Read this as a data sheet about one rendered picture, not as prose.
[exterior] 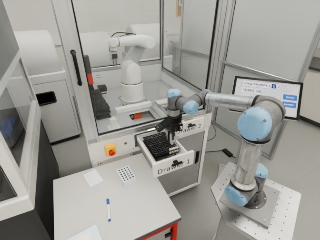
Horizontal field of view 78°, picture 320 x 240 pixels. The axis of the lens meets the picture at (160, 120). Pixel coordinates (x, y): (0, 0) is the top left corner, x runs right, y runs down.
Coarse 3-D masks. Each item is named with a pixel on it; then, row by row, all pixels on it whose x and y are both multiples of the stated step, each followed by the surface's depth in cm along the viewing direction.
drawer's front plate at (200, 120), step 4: (188, 120) 159; (192, 120) 159; (196, 120) 161; (200, 120) 163; (184, 124) 157; (196, 124) 163; (184, 128) 159; (196, 128) 165; (200, 128) 167; (176, 132) 157; (180, 132) 159; (184, 132) 161; (188, 132) 163
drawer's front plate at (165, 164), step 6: (192, 150) 127; (174, 156) 123; (180, 156) 123; (186, 156) 126; (192, 156) 129; (156, 162) 118; (162, 162) 119; (168, 162) 121; (186, 162) 129; (192, 162) 132; (156, 168) 119; (162, 168) 121; (168, 168) 124; (180, 168) 129; (156, 174) 121; (162, 174) 124
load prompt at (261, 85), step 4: (244, 80) 168; (248, 80) 167; (244, 84) 167; (248, 84) 167; (252, 84) 166; (256, 84) 165; (260, 84) 164; (264, 84) 163; (268, 84) 163; (272, 84) 162; (276, 84) 161; (280, 84) 160; (264, 88) 163; (268, 88) 162; (272, 88) 161; (276, 88) 161; (280, 88) 160
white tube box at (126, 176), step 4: (120, 168) 132; (124, 168) 133; (128, 168) 132; (120, 172) 130; (124, 172) 129; (128, 172) 129; (132, 172) 129; (120, 176) 126; (124, 176) 126; (128, 176) 127; (132, 176) 127; (120, 180) 128; (124, 180) 124; (128, 180) 123; (132, 180) 125; (124, 184) 123; (128, 184) 125
